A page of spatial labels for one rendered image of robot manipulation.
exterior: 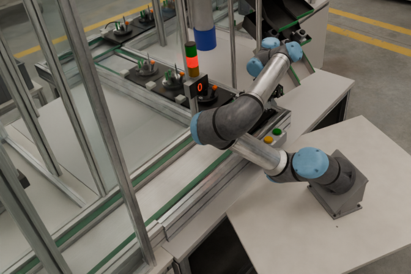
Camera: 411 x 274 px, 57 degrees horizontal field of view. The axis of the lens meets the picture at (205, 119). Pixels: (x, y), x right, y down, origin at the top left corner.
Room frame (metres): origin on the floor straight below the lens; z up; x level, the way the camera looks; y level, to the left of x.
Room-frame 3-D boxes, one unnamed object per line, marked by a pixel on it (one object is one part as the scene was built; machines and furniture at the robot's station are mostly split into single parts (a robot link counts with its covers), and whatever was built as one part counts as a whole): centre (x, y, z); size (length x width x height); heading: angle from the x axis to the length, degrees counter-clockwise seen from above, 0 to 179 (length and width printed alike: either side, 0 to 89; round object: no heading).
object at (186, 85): (1.48, 0.03, 1.29); 0.12 x 0.05 x 0.25; 134
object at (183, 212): (1.23, -0.10, 0.91); 0.89 x 0.06 x 0.11; 134
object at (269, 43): (1.40, -0.30, 1.37); 0.09 x 0.08 x 0.11; 143
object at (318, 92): (1.85, 0.12, 0.85); 1.50 x 1.41 x 0.03; 134
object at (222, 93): (1.71, -0.01, 1.01); 0.24 x 0.24 x 0.13; 44
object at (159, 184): (1.34, 0.04, 0.91); 0.84 x 0.28 x 0.10; 134
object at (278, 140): (1.32, -0.28, 0.93); 0.21 x 0.07 x 0.06; 134
